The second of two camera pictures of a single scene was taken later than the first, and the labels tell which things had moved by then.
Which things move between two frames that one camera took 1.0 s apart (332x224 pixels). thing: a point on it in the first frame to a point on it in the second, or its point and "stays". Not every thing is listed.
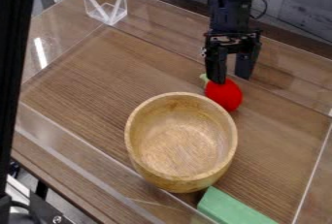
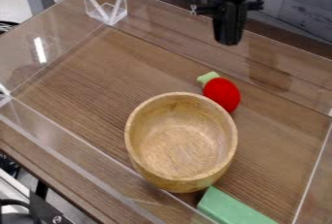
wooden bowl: x=181 y=139 stays
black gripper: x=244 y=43 to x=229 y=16
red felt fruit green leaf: x=228 y=93 stays
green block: x=229 y=210 stays
